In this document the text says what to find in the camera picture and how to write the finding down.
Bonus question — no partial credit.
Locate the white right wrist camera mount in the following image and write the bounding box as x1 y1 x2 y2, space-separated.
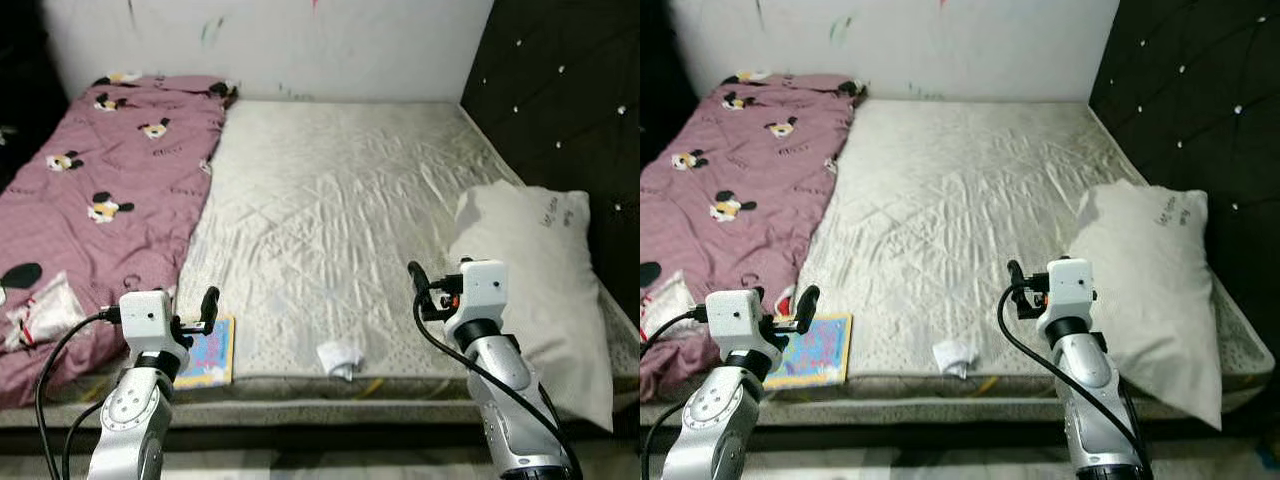
1045 258 1096 331
458 258 511 331

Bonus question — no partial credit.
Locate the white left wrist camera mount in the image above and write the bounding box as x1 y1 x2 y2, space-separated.
705 288 769 351
118 290 181 356

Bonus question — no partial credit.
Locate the white plastic bag red print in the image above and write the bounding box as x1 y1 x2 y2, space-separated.
640 272 706 341
0 272 86 353

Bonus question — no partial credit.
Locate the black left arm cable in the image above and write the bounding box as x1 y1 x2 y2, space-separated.
640 308 709 480
35 310 121 480

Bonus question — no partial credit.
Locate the dark tufted headboard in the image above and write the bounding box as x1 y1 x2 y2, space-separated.
460 0 641 321
1088 0 1280 331

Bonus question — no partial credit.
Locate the white pillow with tree print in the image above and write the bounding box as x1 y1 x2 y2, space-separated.
447 181 615 433
1068 181 1223 431

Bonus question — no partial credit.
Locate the colourful children's book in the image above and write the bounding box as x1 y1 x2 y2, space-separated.
765 313 854 391
172 315 237 389

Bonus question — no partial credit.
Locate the crumpled white paper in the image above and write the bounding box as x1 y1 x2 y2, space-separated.
932 338 979 379
316 340 363 381

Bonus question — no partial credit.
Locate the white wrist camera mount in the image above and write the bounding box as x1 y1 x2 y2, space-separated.
1045 258 1096 331
705 288 769 351
458 258 511 331
118 290 181 356

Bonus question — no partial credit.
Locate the pink cartoon print blanket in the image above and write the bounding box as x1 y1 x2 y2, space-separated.
0 72 239 411
640 70 867 403

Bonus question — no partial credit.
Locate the dark bed base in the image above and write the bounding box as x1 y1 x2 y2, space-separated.
640 425 1280 456
0 425 641 456

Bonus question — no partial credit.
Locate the grey quilted mattress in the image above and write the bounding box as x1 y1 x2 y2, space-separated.
0 98 641 431
640 98 1276 426

